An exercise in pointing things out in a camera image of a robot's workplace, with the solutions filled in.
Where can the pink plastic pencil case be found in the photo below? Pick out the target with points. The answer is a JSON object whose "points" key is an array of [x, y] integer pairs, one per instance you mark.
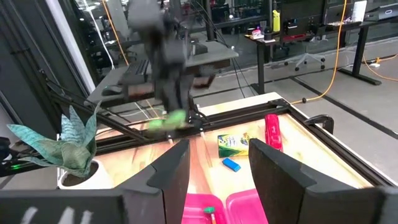
{"points": [[242, 208]]}

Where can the black aluminium table frame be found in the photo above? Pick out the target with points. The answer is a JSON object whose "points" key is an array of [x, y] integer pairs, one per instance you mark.
{"points": [[242, 113]]}

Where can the green yellow crayon box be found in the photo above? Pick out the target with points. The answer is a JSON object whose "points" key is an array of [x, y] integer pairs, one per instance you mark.
{"points": [[233, 146]]}

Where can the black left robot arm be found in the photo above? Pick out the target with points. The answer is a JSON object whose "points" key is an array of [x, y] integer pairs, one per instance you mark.
{"points": [[149, 15]]}

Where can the white power strip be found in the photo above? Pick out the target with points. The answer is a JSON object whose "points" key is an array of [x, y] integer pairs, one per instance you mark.
{"points": [[375, 65]]}

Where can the blue eraser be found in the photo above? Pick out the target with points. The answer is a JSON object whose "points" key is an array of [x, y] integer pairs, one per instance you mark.
{"points": [[231, 165]]}

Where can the black keyboard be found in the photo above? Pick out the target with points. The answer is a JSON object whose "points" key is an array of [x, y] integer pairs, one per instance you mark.
{"points": [[136, 70]]}

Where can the office chair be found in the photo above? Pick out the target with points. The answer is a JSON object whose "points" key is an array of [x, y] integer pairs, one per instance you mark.
{"points": [[306, 57]]}

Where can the black computer mouse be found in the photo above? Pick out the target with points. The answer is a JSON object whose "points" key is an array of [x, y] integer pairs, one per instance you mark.
{"points": [[112, 90]]}

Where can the red stapler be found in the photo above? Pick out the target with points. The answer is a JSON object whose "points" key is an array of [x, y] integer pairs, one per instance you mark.
{"points": [[273, 133]]}

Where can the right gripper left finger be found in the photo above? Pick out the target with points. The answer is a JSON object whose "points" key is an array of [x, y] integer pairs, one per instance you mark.
{"points": [[161, 193]]}

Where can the green artificial plant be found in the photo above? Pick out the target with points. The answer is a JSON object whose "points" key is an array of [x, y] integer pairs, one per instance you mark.
{"points": [[71, 152]]}

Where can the grey desk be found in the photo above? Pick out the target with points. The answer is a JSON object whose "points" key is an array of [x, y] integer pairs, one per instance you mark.
{"points": [[211, 54]]}

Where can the white plant pot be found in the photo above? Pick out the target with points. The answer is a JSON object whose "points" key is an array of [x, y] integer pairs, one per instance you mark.
{"points": [[99, 180]]}

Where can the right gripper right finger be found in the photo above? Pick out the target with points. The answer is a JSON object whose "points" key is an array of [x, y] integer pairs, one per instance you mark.
{"points": [[286, 193]]}

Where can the black background desk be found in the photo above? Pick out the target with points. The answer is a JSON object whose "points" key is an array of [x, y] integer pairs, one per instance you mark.
{"points": [[360, 46]]}

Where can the yellow bottle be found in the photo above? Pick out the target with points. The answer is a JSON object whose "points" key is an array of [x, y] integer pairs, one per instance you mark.
{"points": [[276, 20]]}

